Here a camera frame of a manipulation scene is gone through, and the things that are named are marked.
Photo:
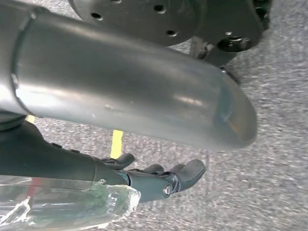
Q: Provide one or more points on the yellow floor tape square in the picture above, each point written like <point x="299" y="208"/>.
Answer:
<point x="116" y="143"/>

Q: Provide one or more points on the clear plastic wrap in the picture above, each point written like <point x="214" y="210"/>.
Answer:
<point x="72" y="204"/>

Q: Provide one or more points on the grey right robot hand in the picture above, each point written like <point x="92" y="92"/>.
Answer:
<point x="144" y="89"/>

